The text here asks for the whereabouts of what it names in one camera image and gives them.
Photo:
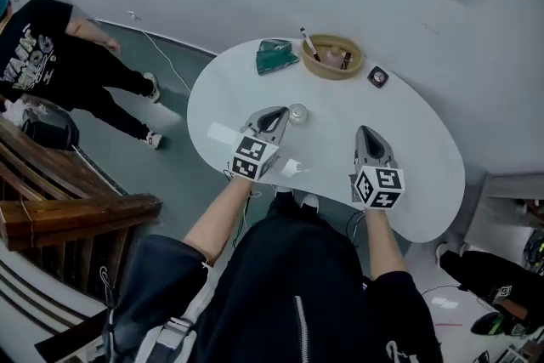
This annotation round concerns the white cabinet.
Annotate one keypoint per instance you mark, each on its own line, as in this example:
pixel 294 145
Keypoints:
pixel 501 217

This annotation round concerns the dark lipstick tube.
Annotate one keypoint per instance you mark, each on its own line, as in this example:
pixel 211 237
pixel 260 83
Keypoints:
pixel 347 60

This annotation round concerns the person's white shoe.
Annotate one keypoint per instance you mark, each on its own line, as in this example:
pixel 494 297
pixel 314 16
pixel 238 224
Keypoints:
pixel 310 200
pixel 284 193

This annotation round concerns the person's right forearm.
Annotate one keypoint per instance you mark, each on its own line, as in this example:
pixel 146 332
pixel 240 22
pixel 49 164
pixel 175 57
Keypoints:
pixel 384 242

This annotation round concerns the round wooden basket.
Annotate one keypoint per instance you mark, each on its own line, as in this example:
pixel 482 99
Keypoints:
pixel 312 66

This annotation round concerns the green pouch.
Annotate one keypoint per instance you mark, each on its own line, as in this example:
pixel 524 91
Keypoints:
pixel 274 55

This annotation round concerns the person's left forearm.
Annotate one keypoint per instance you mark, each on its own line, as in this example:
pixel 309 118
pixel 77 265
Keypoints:
pixel 221 217

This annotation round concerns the person's black clothing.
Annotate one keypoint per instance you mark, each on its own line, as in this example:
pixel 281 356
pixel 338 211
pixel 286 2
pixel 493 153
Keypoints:
pixel 289 289

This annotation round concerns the small pink bottle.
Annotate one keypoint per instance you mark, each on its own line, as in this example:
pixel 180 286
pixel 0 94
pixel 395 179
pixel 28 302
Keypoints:
pixel 334 56

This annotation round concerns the crumpled white wrapper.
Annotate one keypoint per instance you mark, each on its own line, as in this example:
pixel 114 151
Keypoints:
pixel 291 168

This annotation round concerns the black bag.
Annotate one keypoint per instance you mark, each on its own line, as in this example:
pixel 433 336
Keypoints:
pixel 51 129

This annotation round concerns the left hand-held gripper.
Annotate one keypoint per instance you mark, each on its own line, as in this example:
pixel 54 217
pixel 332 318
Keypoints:
pixel 255 159

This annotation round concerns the white table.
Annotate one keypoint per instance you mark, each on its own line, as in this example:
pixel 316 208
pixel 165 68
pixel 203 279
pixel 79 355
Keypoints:
pixel 340 119

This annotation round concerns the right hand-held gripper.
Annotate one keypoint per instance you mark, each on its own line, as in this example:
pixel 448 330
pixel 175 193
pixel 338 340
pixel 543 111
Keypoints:
pixel 378 187

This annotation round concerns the black square compact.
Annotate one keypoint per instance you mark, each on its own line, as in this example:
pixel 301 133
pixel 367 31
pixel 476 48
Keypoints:
pixel 377 77

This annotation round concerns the black and green shoe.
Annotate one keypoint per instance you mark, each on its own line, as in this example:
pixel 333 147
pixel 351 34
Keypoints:
pixel 493 325

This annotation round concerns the clear glass jar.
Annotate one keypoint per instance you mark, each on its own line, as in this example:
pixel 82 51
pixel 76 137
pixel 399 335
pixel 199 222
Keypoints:
pixel 298 114

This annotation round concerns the brown wooden staircase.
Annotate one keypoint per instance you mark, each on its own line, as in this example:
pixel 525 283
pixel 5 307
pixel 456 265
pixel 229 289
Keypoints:
pixel 64 208

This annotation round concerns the black and white pen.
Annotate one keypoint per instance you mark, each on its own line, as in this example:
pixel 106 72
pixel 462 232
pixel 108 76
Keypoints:
pixel 310 45

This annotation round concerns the white paper card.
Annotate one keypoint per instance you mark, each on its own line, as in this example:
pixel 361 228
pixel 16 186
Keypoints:
pixel 223 132

